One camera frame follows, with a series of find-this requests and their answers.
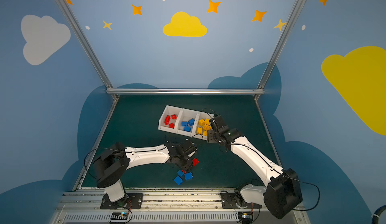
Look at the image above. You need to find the yellow lego brick studs up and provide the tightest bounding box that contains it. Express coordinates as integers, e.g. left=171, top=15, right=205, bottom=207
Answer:
left=203, top=124, right=211, bottom=131

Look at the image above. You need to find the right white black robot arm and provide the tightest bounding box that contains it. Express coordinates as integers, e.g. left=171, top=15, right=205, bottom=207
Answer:
left=207, top=128, right=303, bottom=219

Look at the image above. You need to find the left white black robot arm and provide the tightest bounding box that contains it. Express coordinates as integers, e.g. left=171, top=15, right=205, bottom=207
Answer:
left=92, top=140, right=197, bottom=204

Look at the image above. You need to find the white three-compartment bin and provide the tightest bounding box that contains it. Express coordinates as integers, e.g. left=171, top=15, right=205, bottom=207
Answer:
left=158, top=105, right=214, bottom=141

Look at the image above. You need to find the right circuit board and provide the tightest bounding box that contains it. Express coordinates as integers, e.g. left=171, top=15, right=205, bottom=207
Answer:
left=238, top=212, right=253, bottom=224

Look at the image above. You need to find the circuit board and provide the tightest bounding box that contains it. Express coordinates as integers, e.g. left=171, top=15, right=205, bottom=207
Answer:
left=238, top=212, right=253, bottom=224
left=109, top=212, right=129, bottom=224

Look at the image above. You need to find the left circuit board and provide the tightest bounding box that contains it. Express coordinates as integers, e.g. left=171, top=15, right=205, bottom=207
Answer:
left=109, top=212, right=129, bottom=224

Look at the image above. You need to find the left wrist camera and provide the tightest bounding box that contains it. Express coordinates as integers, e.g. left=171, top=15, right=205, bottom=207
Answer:
left=180, top=140, right=198, bottom=158

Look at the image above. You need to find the aluminium frame right post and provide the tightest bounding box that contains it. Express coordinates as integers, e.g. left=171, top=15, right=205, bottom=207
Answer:
left=254, top=0, right=307, bottom=104

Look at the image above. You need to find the aluminium frame post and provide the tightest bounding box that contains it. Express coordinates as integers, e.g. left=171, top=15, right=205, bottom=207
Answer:
left=254, top=0, right=307, bottom=104
left=55, top=0, right=113, bottom=90

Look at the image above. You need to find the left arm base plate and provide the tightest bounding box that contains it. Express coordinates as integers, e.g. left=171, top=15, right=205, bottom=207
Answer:
left=100, top=193, right=143, bottom=210

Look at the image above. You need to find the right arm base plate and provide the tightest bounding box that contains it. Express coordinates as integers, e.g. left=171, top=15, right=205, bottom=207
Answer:
left=220, top=191, right=262, bottom=209

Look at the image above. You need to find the aluminium frame back bar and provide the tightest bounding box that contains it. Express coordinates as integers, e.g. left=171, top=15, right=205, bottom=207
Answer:
left=106, top=88, right=264, bottom=95

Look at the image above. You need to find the aluminium front rail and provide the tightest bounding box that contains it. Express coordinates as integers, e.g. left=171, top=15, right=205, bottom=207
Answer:
left=50, top=188, right=311, bottom=224

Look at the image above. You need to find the aluminium frame left post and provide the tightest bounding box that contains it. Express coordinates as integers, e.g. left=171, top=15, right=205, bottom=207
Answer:
left=55, top=0, right=113, bottom=90

